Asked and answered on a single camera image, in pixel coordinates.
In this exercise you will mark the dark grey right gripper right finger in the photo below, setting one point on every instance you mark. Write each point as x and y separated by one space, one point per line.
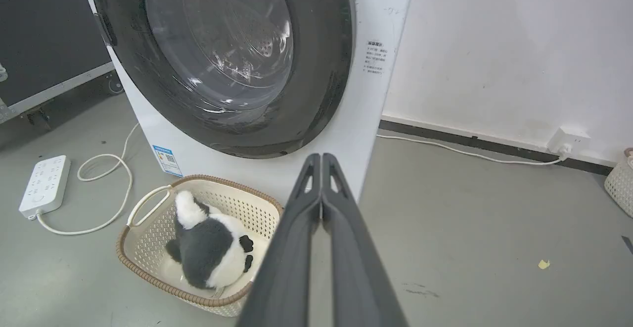
356 277

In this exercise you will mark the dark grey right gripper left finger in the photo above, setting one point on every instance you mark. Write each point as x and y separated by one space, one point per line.
284 272

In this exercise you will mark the white washing machine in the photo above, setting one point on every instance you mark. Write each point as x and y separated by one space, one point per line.
376 99

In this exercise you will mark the dark round washing machine door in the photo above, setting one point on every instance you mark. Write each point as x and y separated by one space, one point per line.
222 60

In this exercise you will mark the grey and white plush toy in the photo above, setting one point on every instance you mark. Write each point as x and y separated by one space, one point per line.
210 248

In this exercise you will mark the beige plastic laundry basket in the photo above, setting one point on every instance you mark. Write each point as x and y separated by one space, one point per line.
148 238

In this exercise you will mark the yellow paper scrap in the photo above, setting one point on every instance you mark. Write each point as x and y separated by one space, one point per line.
543 264

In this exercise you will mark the white power strip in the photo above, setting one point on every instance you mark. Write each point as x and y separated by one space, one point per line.
44 184

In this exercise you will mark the white woven basket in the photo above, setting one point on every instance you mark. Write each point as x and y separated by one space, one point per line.
621 184

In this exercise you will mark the black flight case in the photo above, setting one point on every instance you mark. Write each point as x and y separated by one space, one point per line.
44 35

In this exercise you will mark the white wall plug adapter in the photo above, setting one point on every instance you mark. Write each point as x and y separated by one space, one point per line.
568 141

